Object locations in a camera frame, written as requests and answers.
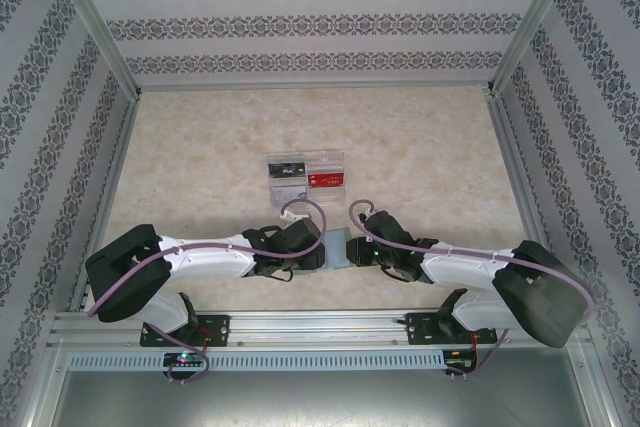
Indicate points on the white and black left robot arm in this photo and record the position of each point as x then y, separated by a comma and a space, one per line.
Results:
210, 257

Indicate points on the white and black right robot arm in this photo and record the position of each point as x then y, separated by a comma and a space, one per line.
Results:
465, 267

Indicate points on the red credit card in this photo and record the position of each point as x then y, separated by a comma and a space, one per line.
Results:
327, 180

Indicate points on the black credit card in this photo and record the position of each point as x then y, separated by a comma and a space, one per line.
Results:
287, 170

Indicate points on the clear plastic organizer box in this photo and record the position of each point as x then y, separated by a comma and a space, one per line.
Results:
327, 159

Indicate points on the small controller board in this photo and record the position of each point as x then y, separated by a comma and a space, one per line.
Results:
457, 361

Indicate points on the grey metal sheet panel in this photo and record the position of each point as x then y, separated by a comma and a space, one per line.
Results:
320, 402

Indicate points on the controller board with green light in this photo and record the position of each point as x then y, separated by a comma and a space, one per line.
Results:
185, 359

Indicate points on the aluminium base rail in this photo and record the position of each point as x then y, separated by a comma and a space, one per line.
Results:
320, 327

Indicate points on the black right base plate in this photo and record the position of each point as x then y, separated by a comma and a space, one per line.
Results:
417, 329

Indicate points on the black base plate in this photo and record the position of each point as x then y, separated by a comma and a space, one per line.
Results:
417, 329
217, 332

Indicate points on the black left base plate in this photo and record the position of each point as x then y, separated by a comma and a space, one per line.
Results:
217, 332

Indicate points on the aluminium table side rail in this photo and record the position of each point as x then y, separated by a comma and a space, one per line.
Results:
505, 137

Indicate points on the aluminium frame post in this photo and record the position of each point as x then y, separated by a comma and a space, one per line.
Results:
537, 22
95, 22

